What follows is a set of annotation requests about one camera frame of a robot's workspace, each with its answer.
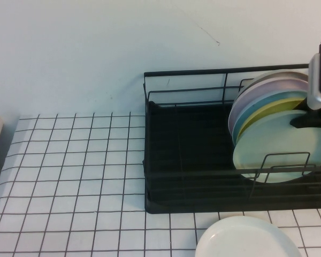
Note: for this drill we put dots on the lilac plate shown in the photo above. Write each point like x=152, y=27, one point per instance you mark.
x=270, y=89

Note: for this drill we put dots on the white plate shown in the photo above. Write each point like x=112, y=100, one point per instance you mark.
x=243, y=238

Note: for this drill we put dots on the mint green plate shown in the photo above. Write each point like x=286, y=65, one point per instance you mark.
x=273, y=144

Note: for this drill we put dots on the grey beige plate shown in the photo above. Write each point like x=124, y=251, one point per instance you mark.
x=283, y=75

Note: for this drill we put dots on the white black grid tablecloth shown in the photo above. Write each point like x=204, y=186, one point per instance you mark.
x=69, y=160

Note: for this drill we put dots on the yellow plate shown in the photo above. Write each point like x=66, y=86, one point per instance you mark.
x=270, y=111

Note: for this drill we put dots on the light blue plate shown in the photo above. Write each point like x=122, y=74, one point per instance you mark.
x=256, y=107

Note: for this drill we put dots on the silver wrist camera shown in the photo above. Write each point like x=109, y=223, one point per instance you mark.
x=314, y=80

